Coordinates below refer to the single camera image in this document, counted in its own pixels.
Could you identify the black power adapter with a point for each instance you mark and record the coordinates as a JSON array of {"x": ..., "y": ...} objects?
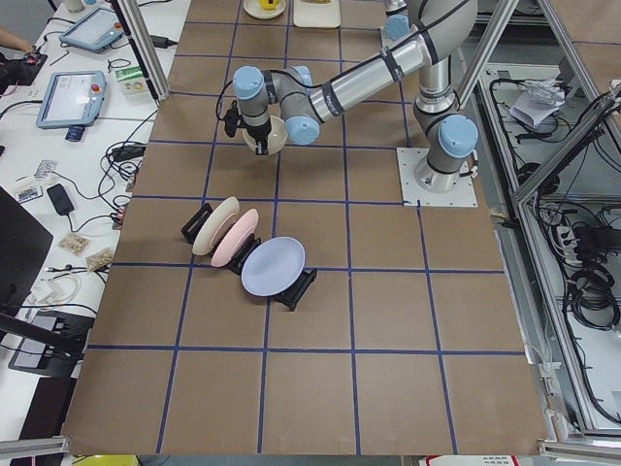
[{"x": 60, "y": 199}]

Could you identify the light blue plate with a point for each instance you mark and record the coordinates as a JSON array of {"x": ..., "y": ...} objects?
[{"x": 273, "y": 266}]

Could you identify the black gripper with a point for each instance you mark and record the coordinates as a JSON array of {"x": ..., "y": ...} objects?
[{"x": 257, "y": 130}]

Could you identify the white rectangular tray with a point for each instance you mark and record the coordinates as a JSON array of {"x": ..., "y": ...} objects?
[{"x": 317, "y": 14}]

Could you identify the blue teach pendant near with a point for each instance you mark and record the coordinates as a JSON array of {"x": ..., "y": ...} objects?
[{"x": 72, "y": 99}]

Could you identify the aluminium frame post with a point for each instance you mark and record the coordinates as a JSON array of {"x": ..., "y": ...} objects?
[{"x": 133, "y": 24}]

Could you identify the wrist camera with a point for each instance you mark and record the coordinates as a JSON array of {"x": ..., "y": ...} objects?
[{"x": 232, "y": 120}]

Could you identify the blue teach pendant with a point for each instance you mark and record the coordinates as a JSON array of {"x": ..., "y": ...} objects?
[
  {"x": 72, "y": 99},
  {"x": 94, "y": 32}
]

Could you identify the cream plate in rack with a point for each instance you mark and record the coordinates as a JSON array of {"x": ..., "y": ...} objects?
[{"x": 216, "y": 226}]

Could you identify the green white carton box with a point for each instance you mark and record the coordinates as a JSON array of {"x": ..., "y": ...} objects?
[{"x": 131, "y": 80}]

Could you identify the yellow lemon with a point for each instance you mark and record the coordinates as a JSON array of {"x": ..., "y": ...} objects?
[{"x": 269, "y": 5}]

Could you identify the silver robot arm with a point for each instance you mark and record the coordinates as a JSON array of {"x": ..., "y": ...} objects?
[
  {"x": 399, "y": 18},
  {"x": 437, "y": 29}
]

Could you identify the black dish rack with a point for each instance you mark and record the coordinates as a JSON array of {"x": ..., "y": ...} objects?
[{"x": 290, "y": 297}]

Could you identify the white ceramic bowl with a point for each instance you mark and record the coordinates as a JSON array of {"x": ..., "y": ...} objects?
[{"x": 276, "y": 139}]

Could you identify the pink plate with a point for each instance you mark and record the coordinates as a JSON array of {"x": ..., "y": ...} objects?
[{"x": 233, "y": 240}]

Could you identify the blue teach pendant far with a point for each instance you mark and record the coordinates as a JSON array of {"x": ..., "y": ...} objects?
[{"x": 94, "y": 32}]

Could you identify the small cream round plate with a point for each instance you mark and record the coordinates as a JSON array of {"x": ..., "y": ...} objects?
[{"x": 252, "y": 8}]

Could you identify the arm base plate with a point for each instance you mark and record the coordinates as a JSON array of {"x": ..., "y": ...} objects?
[{"x": 421, "y": 187}]

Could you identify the black monitor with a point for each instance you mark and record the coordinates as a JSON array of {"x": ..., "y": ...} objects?
[{"x": 25, "y": 244}]

